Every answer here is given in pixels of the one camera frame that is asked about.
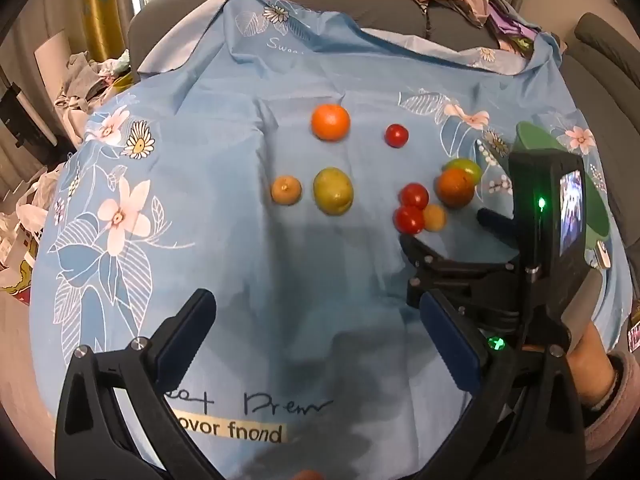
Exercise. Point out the small yellow-orange kumquat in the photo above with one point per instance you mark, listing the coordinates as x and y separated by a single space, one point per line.
286 190
435 217

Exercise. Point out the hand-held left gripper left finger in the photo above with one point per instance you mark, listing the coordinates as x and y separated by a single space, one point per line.
186 330

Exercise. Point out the small white object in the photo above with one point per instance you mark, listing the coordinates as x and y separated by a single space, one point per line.
603 255

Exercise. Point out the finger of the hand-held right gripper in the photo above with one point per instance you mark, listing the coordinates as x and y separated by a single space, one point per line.
495 221
426 255

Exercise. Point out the yellow-green plum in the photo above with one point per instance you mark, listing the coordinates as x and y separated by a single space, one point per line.
333 191

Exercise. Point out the green plum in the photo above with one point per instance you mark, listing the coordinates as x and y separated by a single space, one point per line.
469 166

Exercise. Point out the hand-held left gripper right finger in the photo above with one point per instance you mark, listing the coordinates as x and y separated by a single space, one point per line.
451 346

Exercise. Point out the blue floral cloth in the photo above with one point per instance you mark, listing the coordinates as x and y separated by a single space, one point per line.
225 240

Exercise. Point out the grey and white clothes pile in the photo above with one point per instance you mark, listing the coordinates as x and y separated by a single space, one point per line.
85 82

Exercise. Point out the white plastic bags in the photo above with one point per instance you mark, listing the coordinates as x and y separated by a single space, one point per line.
22 220

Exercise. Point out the red cherry tomato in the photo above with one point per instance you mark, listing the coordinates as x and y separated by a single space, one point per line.
408 220
396 136
415 195

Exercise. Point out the purple cloth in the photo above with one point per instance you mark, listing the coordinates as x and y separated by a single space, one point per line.
507 25

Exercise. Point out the gold curtain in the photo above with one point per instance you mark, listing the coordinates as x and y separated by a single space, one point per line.
105 10

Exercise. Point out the person's right hand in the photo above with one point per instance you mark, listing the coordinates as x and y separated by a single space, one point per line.
592 362

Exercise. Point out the orange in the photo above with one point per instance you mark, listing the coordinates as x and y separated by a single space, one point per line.
330 122
454 189

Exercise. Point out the pink printed packet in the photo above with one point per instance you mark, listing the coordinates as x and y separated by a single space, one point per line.
634 332

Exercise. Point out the green plastic bowl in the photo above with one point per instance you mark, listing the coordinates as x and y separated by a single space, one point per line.
537 137

